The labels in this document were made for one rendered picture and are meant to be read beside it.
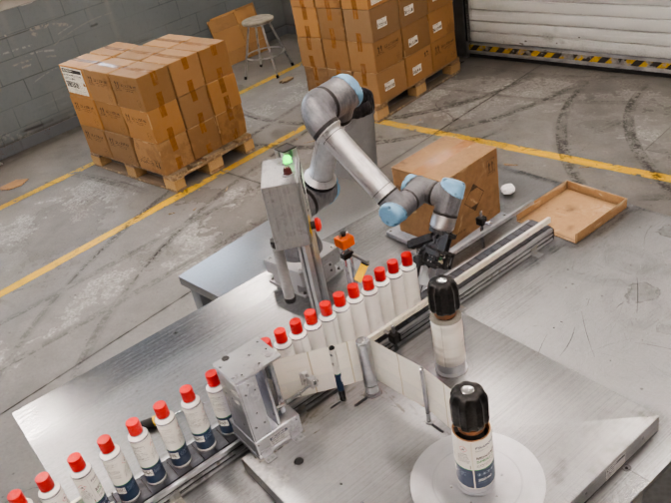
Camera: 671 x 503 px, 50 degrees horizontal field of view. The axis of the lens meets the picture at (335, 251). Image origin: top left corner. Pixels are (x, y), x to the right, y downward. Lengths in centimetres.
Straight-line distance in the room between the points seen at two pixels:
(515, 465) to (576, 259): 96
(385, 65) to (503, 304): 381
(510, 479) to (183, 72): 426
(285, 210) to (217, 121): 387
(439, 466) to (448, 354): 33
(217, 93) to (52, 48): 227
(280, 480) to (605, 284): 120
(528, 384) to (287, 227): 76
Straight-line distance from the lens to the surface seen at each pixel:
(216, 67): 564
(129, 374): 243
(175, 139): 548
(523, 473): 178
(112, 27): 774
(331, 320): 203
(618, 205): 279
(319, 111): 217
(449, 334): 193
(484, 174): 265
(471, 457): 165
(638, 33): 631
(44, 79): 745
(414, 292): 222
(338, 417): 197
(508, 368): 205
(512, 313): 231
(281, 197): 183
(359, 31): 581
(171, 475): 198
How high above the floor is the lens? 226
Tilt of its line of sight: 32 degrees down
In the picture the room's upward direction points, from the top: 12 degrees counter-clockwise
